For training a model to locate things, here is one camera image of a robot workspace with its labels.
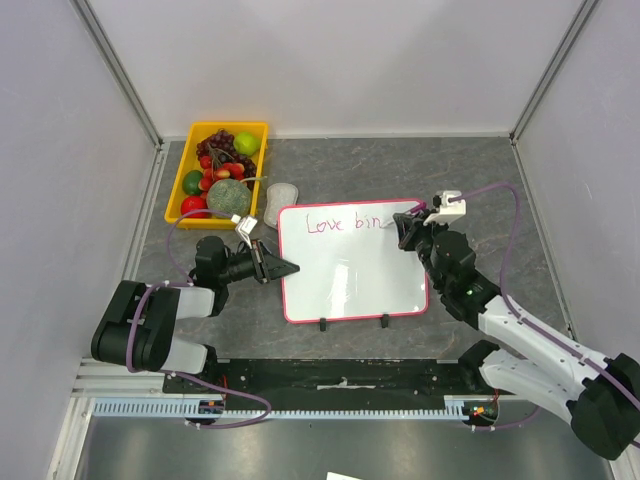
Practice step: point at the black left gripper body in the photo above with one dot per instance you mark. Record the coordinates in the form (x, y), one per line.
(259, 262)

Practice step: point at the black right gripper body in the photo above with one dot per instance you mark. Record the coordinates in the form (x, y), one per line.
(417, 232)

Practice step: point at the white marker purple cap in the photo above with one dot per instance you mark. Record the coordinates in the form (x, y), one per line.
(419, 207)

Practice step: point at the pink framed whiteboard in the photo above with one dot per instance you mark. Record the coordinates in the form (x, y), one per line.
(350, 265)

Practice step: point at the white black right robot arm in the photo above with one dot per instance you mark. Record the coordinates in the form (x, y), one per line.
(596, 395)

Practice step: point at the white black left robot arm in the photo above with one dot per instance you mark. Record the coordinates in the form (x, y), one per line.
(137, 329)

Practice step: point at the white whiteboard eraser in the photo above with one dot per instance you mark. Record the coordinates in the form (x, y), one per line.
(278, 196)

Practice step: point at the green netted melon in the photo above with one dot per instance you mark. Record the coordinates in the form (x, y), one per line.
(229, 197)

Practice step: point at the red tomato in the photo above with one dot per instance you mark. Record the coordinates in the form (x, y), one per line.
(194, 207)

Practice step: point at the dark green lime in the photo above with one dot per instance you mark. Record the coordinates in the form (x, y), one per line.
(191, 183)

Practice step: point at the light green apple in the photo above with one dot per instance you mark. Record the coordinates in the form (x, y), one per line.
(246, 143)

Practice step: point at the dark red grape bunch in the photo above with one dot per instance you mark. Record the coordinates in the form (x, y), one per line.
(219, 145)

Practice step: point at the yellow plastic bin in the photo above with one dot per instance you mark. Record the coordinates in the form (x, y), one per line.
(189, 161)

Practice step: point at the white paper sheet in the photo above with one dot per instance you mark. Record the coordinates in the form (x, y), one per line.
(340, 476)

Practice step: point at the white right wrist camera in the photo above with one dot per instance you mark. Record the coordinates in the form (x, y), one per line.
(448, 206)

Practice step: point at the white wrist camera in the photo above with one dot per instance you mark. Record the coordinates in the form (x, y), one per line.
(244, 227)
(448, 206)

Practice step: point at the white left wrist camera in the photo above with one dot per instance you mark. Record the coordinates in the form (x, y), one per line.
(244, 227)

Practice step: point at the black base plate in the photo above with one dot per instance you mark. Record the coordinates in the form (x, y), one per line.
(348, 385)

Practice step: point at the grey slotted cable duct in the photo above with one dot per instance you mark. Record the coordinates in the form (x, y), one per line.
(454, 408)

